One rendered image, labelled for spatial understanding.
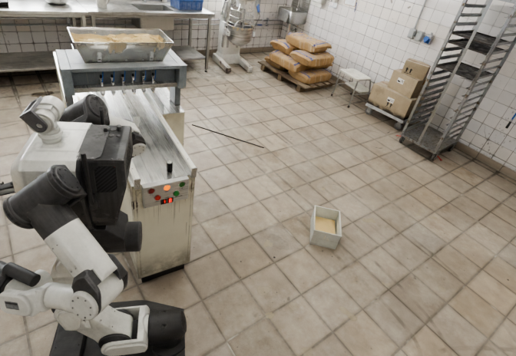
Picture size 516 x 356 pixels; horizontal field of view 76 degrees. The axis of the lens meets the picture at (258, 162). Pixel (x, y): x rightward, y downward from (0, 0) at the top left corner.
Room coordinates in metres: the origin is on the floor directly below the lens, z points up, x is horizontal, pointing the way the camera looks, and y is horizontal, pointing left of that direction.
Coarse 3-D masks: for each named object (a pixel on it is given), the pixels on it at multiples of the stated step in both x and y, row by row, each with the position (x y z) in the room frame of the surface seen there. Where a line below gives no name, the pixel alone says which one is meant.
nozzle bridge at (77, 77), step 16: (64, 64) 1.74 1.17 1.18; (80, 64) 1.78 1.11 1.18; (96, 64) 1.82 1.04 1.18; (112, 64) 1.86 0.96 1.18; (128, 64) 1.91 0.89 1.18; (144, 64) 1.96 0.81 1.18; (160, 64) 2.01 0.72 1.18; (176, 64) 2.06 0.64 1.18; (64, 80) 1.67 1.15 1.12; (80, 80) 1.79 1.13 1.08; (96, 80) 1.84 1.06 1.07; (128, 80) 1.95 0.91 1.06; (160, 80) 2.07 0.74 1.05; (176, 80) 2.11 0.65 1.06; (64, 96) 1.78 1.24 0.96; (176, 96) 2.16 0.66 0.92
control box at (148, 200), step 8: (184, 176) 1.38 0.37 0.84; (144, 184) 1.26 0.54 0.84; (152, 184) 1.27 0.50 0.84; (160, 184) 1.28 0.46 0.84; (168, 184) 1.30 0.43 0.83; (176, 184) 1.33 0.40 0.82; (144, 192) 1.23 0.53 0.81; (160, 192) 1.28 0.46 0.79; (168, 192) 1.30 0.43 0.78; (184, 192) 1.36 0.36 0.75; (144, 200) 1.23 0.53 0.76; (152, 200) 1.25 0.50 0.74; (160, 200) 1.28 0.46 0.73; (168, 200) 1.30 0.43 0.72; (176, 200) 1.33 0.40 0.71; (144, 208) 1.23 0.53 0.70
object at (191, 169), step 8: (144, 96) 2.11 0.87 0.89; (152, 104) 1.99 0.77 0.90; (152, 112) 1.96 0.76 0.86; (160, 120) 1.80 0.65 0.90; (160, 128) 1.81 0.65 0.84; (168, 128) 1.73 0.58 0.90; (168, 136) 1.68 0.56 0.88; (176, 144) 1.57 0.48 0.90; (176, 152) 1.57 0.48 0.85; (184, 152) 1.52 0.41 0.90; (184, 160) 1.46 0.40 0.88; (192, 168) 1.37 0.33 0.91; (192, 176) 1.38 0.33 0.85
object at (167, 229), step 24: (144, 120) 1.87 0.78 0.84; (168, 144) 1.65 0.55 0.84; (144, 168) 1.38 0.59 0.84; (168, 168) 1.39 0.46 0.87; (192, 192) 1.42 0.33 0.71; (144, 216) 1.26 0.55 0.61; (168, 216) 1.33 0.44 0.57; (192, 216) 1.42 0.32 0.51; (144, 240) 1.25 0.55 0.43; (168, 240) 1.33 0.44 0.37; (144, 264) 1.25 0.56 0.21; (168, 264) 1.34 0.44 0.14
